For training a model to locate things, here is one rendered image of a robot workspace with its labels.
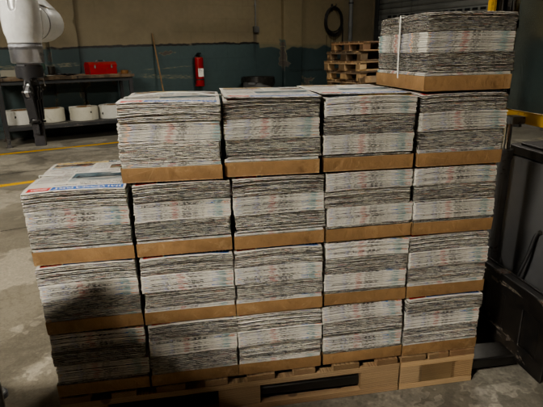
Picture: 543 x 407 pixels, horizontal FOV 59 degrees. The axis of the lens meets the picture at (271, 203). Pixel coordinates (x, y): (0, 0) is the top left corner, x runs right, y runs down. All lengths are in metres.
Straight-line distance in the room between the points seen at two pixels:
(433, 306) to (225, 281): 0.73
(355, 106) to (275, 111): 0.24
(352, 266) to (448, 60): 0.70
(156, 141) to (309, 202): 0.49
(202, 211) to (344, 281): 0.52
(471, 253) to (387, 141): 0.52
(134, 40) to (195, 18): 1.10
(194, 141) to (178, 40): 7.16
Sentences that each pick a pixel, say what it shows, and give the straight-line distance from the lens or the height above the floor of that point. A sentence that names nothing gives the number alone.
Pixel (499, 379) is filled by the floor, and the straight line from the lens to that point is 2.09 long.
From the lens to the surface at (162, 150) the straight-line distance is 1.39.
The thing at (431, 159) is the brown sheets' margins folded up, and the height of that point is 0.86.
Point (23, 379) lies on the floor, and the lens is 2.18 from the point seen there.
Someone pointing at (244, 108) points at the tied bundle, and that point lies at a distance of 1.39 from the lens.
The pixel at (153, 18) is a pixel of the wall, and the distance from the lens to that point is 8.40.
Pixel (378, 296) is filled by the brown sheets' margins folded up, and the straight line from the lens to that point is 1.68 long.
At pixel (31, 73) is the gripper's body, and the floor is 1.14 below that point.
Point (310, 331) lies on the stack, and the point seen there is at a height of 0.29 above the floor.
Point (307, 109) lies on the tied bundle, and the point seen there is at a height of 1.03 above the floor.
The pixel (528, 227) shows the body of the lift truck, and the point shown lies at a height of 0.47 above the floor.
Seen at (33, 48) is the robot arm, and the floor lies 1.21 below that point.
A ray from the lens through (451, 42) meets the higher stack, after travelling 1.57.
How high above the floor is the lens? 1.19
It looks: 18 degrees down
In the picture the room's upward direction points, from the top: 1 degrees counter-clockwise
